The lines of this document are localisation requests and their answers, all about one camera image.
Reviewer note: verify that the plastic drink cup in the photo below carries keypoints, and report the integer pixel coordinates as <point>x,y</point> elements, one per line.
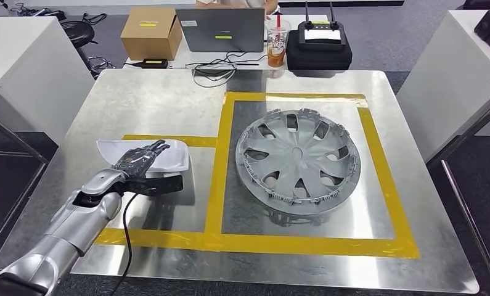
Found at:
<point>277,45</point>

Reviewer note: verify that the black soft case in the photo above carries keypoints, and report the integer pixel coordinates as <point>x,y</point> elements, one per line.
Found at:
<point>318,59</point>

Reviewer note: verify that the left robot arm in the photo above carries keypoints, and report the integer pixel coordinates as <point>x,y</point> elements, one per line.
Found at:
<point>77,220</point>

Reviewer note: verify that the grey laptop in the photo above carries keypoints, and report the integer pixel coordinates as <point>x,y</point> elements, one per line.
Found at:
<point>220,30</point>

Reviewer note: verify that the brown cardboard box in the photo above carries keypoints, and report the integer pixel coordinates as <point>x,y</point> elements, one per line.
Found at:
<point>151,34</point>

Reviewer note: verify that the white desk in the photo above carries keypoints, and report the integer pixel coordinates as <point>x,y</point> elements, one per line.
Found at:
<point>179,63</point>

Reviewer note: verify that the small black device yellow label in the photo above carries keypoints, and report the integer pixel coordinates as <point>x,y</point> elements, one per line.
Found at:
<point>154,63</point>

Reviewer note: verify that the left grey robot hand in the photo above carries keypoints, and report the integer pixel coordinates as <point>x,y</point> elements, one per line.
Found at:
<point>140,161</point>

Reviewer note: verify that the silver wheel hubcap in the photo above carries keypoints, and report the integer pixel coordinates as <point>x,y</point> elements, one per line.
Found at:
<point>298,159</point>

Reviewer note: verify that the white table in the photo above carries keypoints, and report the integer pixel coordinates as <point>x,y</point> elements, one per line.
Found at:
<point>32,61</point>
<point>440,81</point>

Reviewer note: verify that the person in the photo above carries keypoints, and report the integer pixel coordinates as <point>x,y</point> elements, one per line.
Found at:
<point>228,3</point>

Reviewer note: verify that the white plastic part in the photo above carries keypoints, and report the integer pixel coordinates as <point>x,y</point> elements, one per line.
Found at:
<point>175,157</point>

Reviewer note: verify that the black round stool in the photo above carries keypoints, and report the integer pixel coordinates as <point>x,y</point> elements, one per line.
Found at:
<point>77,30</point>

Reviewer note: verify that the steel workbench table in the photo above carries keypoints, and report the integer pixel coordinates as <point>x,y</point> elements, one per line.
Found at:
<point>167,106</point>

